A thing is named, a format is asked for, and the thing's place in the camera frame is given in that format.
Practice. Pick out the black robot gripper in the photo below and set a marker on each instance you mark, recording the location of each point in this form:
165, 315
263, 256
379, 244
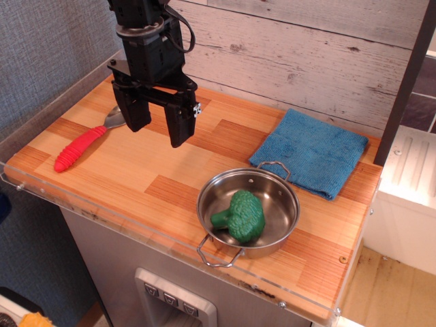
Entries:
155, 48

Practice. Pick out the grey cabinet button panel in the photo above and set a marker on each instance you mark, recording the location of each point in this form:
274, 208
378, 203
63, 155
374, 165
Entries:
167, 304

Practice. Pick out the yellow object bottom left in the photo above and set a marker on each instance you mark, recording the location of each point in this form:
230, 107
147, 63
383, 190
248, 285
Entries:
35, 320

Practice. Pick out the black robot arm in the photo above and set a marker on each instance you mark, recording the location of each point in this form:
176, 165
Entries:
144, 8

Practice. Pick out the stainless steel pan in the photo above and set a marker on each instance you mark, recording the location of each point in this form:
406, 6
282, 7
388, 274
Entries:
279, 201

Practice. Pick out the clear acrylic table guard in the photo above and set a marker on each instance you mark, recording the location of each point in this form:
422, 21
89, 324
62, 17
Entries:
141, 188

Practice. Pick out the red handled metal spoon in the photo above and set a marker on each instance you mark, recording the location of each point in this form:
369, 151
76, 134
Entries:
76, 148

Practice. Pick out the green toy broccoli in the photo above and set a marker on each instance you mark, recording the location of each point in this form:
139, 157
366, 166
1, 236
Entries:
244, 219

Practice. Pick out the blue cloth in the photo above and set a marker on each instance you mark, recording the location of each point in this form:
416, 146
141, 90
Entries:
319, 156

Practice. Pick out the dark right shelf post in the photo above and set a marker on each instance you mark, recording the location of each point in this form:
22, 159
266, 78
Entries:
412, 71

